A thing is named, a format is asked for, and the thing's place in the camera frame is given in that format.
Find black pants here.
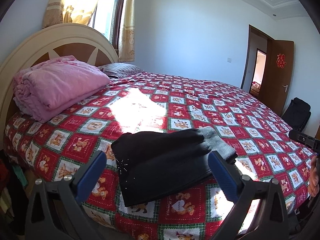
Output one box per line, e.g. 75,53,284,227
111,126,237,207

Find right hand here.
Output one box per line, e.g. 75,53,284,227
308,156,319,197

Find clothes pile beside bed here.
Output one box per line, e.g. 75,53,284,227
1,150,29,239

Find brown wooden door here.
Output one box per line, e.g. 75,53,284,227
258,40,294,116

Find red patchwork bedspread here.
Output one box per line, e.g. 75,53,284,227
4,73,313,239

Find red double happiness sticker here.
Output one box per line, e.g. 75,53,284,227
276,54,287,69

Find folded pink blanket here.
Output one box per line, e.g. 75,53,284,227
12,55,110,123

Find striped grey pillow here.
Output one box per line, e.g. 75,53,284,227
98,62,143,79

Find cream wooden headboard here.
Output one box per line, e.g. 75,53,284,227
1,23,119,141

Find right yellow curtain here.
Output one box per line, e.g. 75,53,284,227
118,0,135,62

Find yellow curtain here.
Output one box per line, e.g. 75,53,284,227
42,0,98,28
118,0,135,62

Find left yellow curtain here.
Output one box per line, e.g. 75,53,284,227
42,0,98,28

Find window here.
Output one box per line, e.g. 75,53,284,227
89,0,124,49

